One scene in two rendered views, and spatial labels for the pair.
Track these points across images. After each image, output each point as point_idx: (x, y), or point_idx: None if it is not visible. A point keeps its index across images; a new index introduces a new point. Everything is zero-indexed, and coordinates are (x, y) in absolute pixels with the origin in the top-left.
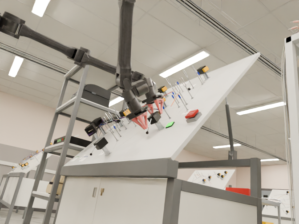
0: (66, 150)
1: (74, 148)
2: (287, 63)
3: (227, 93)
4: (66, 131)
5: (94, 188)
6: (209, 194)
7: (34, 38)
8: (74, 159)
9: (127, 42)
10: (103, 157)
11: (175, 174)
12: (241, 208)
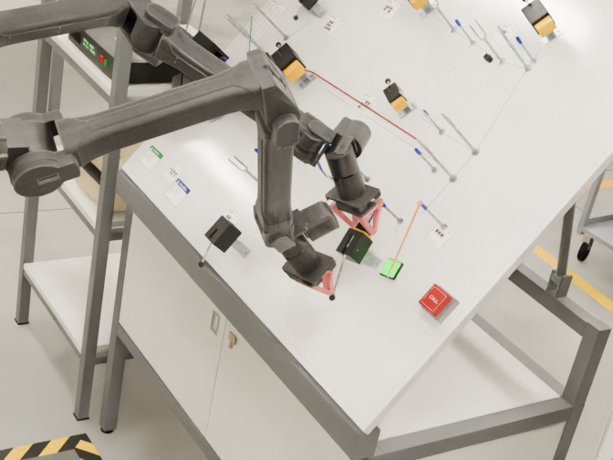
0: None
1: None
2: None
3: (543, 235)
4: (114, 60)
5: (213, 313)
6: (443, 449)
7: (19, 42)
8: (150, 160)
9: (279, 185)
10: (232, 255)
11: (371, 452)
12: (521, 439)
